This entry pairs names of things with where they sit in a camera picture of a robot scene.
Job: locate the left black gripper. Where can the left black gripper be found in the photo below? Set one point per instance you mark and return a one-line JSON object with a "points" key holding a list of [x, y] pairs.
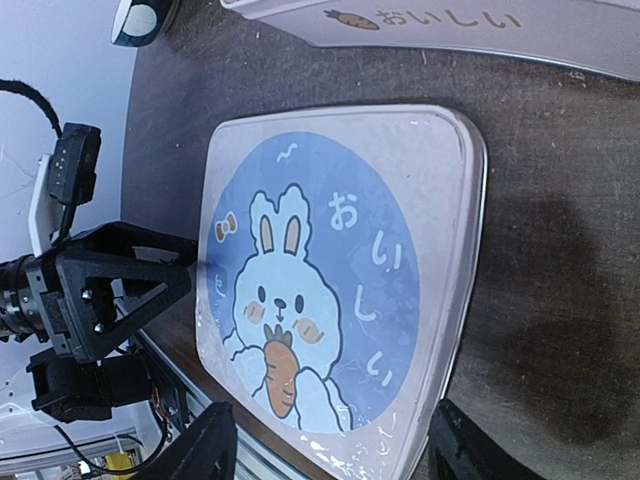
{"points": [[87, 297]]}

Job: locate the bunny picture tin lid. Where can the bunny picture tin lid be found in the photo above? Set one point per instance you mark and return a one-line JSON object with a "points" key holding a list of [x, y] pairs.
{"points": [[338, 250]]}

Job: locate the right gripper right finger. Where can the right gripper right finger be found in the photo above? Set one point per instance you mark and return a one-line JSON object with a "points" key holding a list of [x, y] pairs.
{"points": [[459, 449]]}

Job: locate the black white small bowl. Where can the black white small bowl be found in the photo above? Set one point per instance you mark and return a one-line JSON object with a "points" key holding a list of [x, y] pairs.
{"points": [[137, 23]]}

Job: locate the pink compartment tin box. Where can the pink compartment tin box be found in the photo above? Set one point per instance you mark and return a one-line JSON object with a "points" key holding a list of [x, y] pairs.
{"points": [[597, 36]]}

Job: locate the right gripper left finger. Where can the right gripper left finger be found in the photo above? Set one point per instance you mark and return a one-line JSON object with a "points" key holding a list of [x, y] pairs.
{"points": [[204, 451]]}

